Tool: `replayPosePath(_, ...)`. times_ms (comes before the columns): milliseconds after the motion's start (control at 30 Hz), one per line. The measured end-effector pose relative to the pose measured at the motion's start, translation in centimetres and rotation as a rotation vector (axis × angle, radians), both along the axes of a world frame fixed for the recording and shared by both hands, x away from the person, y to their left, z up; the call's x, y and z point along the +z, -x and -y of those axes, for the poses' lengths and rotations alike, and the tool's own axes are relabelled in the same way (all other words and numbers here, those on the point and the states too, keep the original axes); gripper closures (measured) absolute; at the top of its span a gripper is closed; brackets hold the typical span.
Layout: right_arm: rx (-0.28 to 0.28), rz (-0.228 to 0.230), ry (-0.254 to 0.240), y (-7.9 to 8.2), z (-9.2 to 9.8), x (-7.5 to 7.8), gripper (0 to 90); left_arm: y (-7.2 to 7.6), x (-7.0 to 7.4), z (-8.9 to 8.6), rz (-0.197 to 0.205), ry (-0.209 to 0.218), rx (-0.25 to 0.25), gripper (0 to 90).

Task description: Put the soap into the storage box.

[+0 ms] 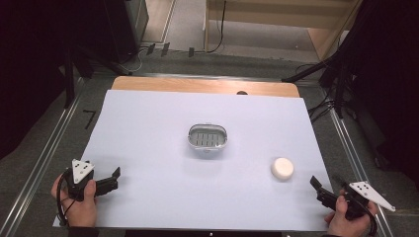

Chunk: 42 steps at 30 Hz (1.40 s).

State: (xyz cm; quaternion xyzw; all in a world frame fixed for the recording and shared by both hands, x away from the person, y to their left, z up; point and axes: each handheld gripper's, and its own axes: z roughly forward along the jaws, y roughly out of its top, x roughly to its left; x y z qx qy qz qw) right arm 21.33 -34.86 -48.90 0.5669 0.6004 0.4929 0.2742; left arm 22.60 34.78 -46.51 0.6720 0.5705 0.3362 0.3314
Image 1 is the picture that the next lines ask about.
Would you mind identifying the round white soap bar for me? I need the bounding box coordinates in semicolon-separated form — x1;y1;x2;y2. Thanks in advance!
271;157;295;182

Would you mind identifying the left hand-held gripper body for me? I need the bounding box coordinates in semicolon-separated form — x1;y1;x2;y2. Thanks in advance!
64;158;99;201

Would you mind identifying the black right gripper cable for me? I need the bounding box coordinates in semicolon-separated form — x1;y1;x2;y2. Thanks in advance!
355;196;378;237

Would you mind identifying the grey slotted soap dish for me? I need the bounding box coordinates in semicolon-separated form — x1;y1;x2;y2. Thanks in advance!
187;122;229;153

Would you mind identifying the black hanging cable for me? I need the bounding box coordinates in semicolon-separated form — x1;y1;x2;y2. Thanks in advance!
207;0;228;54

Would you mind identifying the black cabinet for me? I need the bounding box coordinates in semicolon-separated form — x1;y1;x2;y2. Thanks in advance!
102;0;150;64

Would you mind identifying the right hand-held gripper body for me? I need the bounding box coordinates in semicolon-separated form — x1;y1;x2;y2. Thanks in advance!
341;181;396;221

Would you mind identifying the white table sheet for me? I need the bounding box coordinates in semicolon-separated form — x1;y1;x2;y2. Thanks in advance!
52;89;334;232

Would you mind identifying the black curtain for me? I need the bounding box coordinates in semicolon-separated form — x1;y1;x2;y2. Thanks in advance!
324;0;419;186
0;0;115;161

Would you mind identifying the person's right hand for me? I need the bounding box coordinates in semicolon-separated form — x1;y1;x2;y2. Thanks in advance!
324;189;379;237

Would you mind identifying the metal floor rail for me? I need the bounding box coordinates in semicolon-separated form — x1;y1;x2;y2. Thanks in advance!
327;106;395;237
0;77;86;237

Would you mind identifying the person's left hand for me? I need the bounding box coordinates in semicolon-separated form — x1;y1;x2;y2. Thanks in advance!
50;174;99;229

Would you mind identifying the light wooden shelf unit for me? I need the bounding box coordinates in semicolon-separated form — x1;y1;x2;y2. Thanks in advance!
203;0;364;62

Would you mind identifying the bundle of black cables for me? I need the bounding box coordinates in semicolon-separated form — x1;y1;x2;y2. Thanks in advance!
294;62;350;124

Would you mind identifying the black metal stand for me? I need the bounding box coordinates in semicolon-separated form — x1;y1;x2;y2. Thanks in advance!
58;42;132;110

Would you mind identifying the white floor cable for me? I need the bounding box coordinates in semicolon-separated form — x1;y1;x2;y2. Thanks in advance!
116;45;149;74

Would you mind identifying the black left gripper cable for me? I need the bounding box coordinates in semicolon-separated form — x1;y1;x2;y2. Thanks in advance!
55;168;75;227

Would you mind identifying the black stand leg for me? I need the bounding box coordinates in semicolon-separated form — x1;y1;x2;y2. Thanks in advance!
281;48;344;84

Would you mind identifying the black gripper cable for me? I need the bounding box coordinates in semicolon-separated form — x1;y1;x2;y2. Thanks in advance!
355;196;378;237
55;168;75;227

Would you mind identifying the wooden table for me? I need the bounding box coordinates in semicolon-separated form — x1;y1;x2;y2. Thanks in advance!
111;75;300;99

